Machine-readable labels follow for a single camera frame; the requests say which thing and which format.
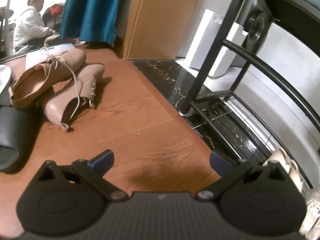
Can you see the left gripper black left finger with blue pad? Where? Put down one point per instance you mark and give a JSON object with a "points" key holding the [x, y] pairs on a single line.
{"points": [[92, 171]]}

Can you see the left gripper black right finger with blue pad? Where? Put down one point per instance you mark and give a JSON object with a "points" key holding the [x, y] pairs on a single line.
{"points": [[230, 171]]}

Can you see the cream sandal right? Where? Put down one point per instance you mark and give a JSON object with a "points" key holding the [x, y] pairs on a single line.
{"points": [[296, 177]]}

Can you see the lower beige lace-up shoe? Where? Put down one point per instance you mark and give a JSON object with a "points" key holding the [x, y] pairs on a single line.
{"points": [[60, 107]]}

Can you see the beige lace-up shoe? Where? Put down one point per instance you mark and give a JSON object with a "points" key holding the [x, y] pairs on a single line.
{"points": [[39, 78], [60, 107]]}

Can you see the front black slide sandal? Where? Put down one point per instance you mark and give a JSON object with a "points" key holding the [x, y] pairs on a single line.
{"points": [[18, 134]]}

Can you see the white sneaker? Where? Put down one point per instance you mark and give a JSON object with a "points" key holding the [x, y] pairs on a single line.
{"points": [[310, 225]]}

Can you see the upper beige lace-up shoe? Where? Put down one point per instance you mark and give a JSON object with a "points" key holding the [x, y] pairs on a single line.
{"points": [[39, 78]]}

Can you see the purple white flat scale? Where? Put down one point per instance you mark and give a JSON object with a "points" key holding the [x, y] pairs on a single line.
{"points": [[35, 57]]}

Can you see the white round stand base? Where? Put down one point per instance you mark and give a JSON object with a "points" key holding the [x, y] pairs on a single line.
{"points": [[5, 77]]}

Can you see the black speaker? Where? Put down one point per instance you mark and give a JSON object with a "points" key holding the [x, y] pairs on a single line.
{"points": [[255, 22]]}

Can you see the person in white jacket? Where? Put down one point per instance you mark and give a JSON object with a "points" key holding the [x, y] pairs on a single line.
{"points": [[30, 28]]}

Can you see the teal curtain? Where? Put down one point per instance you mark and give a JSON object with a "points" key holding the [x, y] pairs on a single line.
{"points": [[90, 20]]}

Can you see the leaning mirror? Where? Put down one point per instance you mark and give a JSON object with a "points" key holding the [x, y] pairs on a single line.
{"points": [[51, 13]]}

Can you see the black metal shoe rack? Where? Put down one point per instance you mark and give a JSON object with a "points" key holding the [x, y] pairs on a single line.
{"points": [[277, 88]]}

